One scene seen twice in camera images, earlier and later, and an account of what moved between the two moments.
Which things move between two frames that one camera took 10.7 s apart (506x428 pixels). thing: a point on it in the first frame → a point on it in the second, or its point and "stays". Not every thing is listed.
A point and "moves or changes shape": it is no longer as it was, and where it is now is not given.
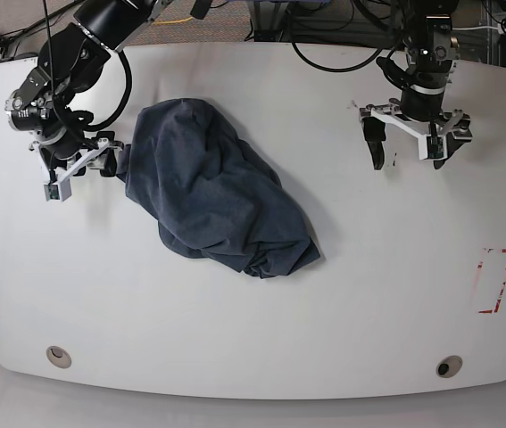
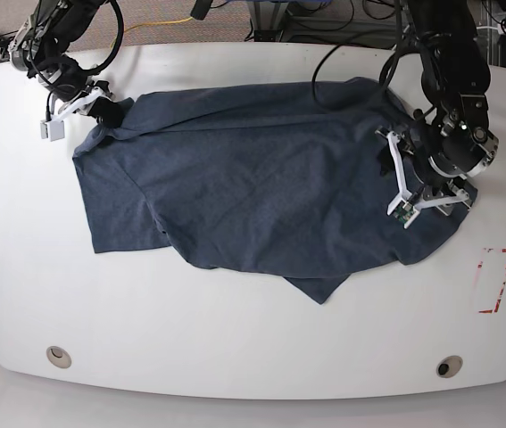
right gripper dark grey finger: [460, 135] → [451, 209]
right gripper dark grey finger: [375, 135] → [386, 160]
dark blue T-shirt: [216, 196] moves or changes shape
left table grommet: [58, 357] stays
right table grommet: [449, 366] stays
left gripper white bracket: [60, 176] → [106, 111]
